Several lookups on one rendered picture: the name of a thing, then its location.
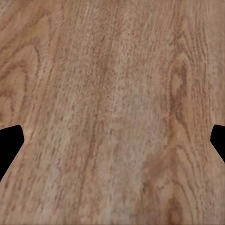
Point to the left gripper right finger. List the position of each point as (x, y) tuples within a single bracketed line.
[(218, 139)]

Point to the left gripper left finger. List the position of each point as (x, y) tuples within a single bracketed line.
[(11, 140)]

